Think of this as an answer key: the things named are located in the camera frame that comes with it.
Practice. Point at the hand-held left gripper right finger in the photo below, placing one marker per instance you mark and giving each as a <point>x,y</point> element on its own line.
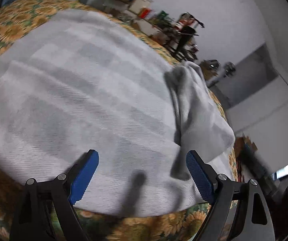
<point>199,178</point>

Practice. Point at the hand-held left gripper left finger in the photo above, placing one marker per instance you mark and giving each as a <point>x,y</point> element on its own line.
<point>83,178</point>

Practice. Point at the grey checkered knitted blanket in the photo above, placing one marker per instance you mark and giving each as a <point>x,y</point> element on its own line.
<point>83,93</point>

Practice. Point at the cardboard box with blue items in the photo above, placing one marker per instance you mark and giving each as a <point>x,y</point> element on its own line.
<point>245,145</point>

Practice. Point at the cardboard box with metal fan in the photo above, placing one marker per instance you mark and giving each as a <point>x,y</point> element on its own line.
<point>209,67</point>

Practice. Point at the grey door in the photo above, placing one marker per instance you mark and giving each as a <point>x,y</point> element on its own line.
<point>249,77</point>

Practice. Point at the black standing fan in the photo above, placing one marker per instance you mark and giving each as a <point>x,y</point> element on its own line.
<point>229,67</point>

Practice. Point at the green box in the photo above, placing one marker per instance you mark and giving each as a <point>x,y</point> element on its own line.
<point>162,14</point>

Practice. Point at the sunflower print bedspread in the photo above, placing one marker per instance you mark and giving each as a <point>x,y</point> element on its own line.
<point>13,22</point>

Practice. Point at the red canister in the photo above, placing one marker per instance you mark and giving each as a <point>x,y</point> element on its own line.
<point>145,12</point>

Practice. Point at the white board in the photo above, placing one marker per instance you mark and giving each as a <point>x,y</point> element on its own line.
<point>139,5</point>

